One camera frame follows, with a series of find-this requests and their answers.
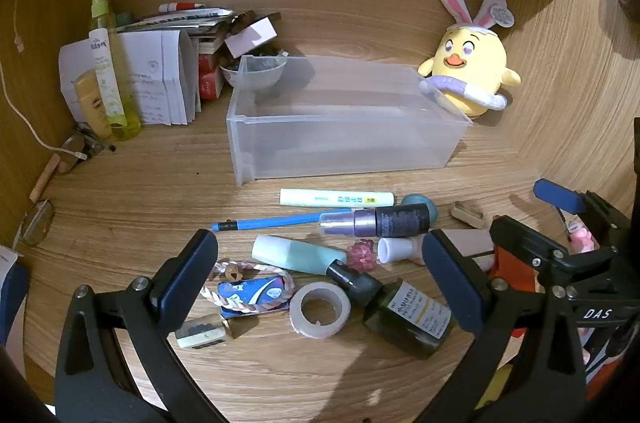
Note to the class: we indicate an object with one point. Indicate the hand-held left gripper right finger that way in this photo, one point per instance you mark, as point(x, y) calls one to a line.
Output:
point(450, 278)

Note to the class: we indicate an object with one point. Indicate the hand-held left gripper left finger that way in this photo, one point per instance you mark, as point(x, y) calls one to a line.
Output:
point(187, 268)

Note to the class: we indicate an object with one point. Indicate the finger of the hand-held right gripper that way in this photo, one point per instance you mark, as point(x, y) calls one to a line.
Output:
point(555, 194)
point(525, 240)

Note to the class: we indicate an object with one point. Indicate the dark green pump bottle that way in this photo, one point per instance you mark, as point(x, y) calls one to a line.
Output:
point(410, 313)

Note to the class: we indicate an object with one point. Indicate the beige tube with white cap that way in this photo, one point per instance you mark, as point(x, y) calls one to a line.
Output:
point(395, 249)

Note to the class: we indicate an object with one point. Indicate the beige wooden clip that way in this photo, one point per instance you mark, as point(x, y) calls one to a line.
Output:
point(467, 214)

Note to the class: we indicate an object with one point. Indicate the small patterned eraser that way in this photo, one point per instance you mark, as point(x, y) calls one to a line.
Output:
point(200, 332)

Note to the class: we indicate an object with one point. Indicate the blue packet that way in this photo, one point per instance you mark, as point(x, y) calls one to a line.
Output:
point(255, 293)

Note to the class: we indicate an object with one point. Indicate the blue pencil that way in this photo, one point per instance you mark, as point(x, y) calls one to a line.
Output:
point(270, 221)

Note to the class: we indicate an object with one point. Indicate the mint green tube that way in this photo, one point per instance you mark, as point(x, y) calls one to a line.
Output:
point(295, 253)

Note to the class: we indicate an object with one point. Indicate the translucent tape roll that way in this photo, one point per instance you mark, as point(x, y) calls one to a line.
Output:
point(302, 310)

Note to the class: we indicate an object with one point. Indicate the clear plastic storage box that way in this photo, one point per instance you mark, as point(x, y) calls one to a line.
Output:
point(345, 128)

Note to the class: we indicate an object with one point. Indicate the small pink figurine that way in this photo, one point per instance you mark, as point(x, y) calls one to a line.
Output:
point(581, 240)

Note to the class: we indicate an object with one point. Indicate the purple spray bottle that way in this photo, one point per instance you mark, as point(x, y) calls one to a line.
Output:
point(390, 219)

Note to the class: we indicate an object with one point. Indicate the light green highlighter pen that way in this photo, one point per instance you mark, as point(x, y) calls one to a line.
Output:
point(325, 198)

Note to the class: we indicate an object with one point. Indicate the yellow chick plush toy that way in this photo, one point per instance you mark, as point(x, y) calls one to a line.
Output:
point(470, 63)

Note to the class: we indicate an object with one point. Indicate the round lens eyeglasses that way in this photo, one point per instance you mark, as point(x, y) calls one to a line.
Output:
point(37, 223)

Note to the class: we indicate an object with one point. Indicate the wooden stick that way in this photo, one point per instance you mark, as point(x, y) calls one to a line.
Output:
point(44, 178)

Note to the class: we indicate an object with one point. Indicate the white blue box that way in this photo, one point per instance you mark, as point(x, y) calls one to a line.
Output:
point(10, 303)

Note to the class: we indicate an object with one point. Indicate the red box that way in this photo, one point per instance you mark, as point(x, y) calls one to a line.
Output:
point(210, 78)

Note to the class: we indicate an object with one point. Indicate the tan cosmetic tube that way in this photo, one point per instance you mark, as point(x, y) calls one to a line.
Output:
point(90, 103)

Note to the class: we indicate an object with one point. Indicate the white folded paper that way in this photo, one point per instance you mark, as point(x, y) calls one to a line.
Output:
point(160, 73)

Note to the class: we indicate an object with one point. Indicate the bowl of small trinkets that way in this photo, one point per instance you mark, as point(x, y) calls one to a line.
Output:
point(255, 73)

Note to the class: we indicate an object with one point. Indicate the green spray bottle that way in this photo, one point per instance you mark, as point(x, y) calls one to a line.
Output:
point(107, 68)

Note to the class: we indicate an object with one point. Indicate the small white cardboard box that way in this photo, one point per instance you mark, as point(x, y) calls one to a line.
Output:
point(250, 37)

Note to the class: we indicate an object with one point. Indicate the green bottle cap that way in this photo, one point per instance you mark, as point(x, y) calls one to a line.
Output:
point(123, 19)

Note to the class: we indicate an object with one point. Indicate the red white marker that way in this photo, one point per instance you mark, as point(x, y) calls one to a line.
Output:
point(182, 6)

